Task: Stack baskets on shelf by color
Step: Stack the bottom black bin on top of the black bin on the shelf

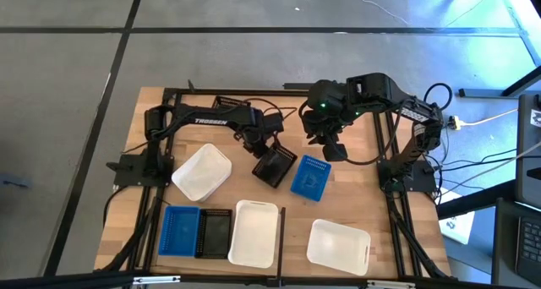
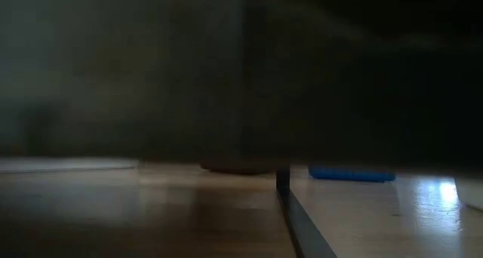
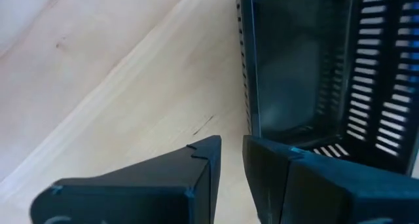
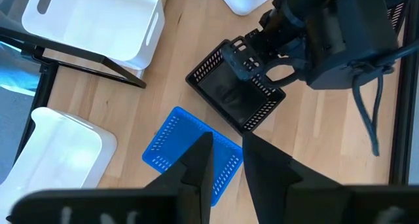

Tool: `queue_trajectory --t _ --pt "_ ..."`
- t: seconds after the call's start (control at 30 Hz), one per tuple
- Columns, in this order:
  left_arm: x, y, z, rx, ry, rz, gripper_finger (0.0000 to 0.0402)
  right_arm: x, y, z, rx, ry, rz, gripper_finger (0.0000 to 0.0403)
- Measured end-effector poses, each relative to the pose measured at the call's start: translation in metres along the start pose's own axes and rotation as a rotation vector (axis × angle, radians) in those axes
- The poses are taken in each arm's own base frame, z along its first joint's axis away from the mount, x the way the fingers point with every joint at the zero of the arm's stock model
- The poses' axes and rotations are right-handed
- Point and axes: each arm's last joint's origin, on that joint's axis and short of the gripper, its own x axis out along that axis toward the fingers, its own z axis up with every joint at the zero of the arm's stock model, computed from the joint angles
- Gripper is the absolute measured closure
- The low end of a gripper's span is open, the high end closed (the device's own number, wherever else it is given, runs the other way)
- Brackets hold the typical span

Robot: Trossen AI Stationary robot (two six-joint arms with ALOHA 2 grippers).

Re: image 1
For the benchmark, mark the black plastic basket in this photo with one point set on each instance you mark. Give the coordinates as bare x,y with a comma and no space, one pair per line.
214,234
230,101
277,168

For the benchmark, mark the black keyboard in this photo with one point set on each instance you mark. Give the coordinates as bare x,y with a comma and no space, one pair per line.
530,242

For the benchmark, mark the blue plastic basket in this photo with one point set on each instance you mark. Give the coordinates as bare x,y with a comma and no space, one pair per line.
310,179
179,232

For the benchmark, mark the wooden shelf with black frame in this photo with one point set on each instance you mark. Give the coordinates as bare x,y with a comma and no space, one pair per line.
190,264

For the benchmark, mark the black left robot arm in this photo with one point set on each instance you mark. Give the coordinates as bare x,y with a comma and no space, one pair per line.
236,118

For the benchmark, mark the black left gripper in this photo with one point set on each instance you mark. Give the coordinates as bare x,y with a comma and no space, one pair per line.
255,139

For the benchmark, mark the black desk leg bar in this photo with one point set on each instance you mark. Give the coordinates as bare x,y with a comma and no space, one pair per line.
473,202
482,93

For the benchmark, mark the black desk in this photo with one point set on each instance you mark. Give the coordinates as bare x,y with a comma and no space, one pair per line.
505,247

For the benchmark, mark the silver frame bracket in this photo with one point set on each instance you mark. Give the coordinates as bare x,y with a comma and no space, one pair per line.
156,279
391,284

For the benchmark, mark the black aluminium rig frame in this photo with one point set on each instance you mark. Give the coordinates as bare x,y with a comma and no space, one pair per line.
203,92

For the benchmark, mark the black mounting bar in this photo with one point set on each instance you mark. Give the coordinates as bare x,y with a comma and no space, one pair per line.
296,86

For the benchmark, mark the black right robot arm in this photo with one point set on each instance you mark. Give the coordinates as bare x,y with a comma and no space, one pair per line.
372,90

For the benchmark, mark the white power strip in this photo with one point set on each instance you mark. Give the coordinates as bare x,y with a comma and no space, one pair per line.
454,122

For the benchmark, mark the white plastic basket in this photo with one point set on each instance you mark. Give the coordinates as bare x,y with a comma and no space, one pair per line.
338,247
253,234
202,172

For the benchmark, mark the gray equipment case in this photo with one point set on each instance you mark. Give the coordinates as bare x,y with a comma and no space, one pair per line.
528,162

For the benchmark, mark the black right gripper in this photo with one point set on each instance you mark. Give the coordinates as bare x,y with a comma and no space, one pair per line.
323,126

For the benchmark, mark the white floor sign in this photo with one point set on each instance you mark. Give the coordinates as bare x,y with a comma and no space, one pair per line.
458,230

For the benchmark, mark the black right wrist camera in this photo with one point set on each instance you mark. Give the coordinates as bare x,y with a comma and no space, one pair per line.
336,152

